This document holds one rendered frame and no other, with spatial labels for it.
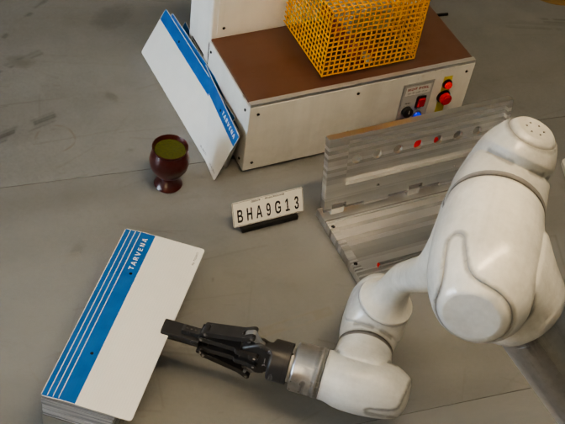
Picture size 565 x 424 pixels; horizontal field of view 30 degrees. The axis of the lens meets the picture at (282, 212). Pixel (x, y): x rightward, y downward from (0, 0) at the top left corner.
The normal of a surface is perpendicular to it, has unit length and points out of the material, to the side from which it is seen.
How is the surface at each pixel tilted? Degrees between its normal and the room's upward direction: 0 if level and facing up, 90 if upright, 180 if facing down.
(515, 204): 14
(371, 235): 0
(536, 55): 0
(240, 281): 0
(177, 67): 63
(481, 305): 88
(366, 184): 79
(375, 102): 90
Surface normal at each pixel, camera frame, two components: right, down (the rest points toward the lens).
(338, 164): 0.42, 0.56
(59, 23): 0.12, -0.68
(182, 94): -0.74, -0.09
